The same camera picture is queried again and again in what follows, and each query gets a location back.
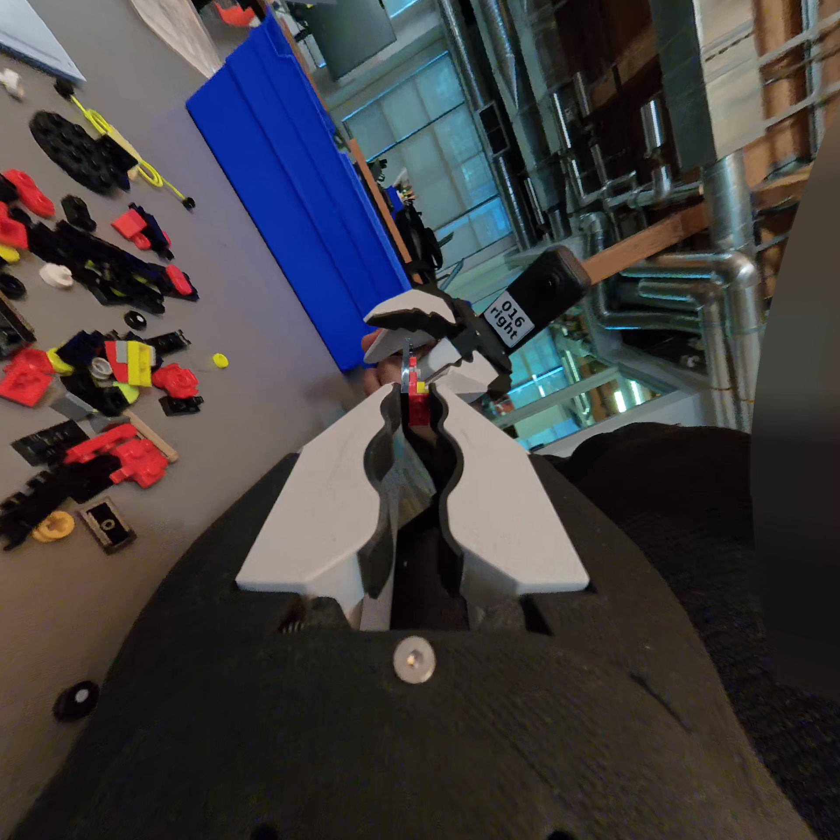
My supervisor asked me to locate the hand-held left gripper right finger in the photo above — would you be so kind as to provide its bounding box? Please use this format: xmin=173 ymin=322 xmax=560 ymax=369
xmin=428 ymin=382 xmax=590 ymax=631

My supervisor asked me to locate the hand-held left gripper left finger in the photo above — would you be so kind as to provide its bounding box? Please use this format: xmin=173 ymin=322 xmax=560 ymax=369
xmin=235 ymin=384 xmax=403 ymax=632

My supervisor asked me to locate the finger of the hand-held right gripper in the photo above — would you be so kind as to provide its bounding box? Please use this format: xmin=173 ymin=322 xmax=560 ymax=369
xmin=362 ymin=327 xmax=501 ymax=403
xmin=363 ymin=287 xmax=462 ymax=343

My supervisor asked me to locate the partly built lego model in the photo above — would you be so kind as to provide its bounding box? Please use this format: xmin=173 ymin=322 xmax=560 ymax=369
xmin=397 ymin=336 xmax=435 ymax=429

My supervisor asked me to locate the pile of lego pieces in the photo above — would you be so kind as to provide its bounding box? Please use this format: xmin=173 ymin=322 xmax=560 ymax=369
xmin=0 ymin=66 xmax=231 ymax=553

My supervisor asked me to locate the black lego tire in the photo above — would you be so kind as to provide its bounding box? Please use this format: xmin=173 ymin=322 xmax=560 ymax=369
xmin=52 ymin=681 xmax=101 ymax=723

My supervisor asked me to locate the black round lego plate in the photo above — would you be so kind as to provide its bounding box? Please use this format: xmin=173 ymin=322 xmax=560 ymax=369
xmin=29 ymin=109 xmax=140 ymax=196

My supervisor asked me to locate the lego instruction booklet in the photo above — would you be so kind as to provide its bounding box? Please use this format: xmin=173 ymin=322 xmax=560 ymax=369
xmin=0 ymin=0 xmax=88 ymax=84

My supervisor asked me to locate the person's right hand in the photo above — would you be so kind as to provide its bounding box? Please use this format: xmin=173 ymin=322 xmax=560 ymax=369
xmin=362 ymin=363 xmax=403 ymax=398

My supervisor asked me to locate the black backpack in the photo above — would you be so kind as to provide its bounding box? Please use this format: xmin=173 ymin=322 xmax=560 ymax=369
xmin=392 ymin=197 xmax=454 ymax=283

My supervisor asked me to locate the blue plastic bin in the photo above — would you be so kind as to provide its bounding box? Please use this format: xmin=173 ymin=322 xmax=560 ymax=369
xmin=185 ymin=12 xmax=422 ymax=375

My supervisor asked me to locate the dark grey curved panel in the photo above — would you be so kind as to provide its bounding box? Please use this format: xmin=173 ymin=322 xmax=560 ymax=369
xmin=748 ymin=125 xmax=840 ymax=704

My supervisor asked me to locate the dark flat screen monitor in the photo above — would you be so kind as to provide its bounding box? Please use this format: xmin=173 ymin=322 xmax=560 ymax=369
xmin=305 ymin=0 xmax=398 ymax=83

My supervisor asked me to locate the silver metal duct pipe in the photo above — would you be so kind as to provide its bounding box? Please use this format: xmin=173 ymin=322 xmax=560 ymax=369
xmin=584 ymin=151 xmax=769 ymax=434

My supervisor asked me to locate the yellow lego string with tag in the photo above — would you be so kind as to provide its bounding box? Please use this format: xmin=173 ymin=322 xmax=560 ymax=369
xmin=54 ymin=79 xmax=198 ymax=212

